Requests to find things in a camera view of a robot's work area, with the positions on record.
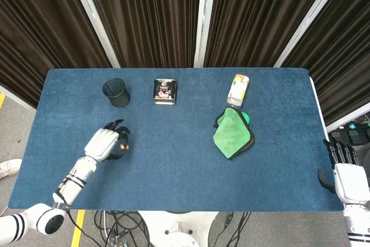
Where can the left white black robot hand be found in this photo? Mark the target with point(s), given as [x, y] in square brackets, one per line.
[101, 144]

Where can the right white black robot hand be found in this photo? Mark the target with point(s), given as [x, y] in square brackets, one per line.
[351, 182]

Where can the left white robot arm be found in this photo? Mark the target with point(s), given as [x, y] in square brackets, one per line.
[72, 183]

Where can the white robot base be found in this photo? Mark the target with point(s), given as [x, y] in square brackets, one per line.
[179, 228]

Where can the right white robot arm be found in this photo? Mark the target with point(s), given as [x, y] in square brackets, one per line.
[358, 226]

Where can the black mesh pen holder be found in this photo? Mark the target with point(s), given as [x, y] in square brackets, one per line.
[117, 93]

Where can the dark square tin box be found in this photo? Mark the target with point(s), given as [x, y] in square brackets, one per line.
[164, 92]

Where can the blue table mat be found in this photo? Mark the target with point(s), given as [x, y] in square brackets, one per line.
[188, 177]

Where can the white shoe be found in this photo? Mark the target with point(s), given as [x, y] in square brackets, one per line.
[8, 168]

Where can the dark brown curtain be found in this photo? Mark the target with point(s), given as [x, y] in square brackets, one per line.
[34, 33]
[147, 18]
[260, 18]
[341, 64]

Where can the green round lid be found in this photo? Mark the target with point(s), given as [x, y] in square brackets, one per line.
[246, 117]

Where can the green microfiber cloth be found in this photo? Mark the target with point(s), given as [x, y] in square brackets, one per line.
[232, 134]

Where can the white printed bottle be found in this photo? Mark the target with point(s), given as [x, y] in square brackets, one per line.
[238, 89]

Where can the white frame post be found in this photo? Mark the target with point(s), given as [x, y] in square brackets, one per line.
[95, 21]
[310, 21]
[203, 18]

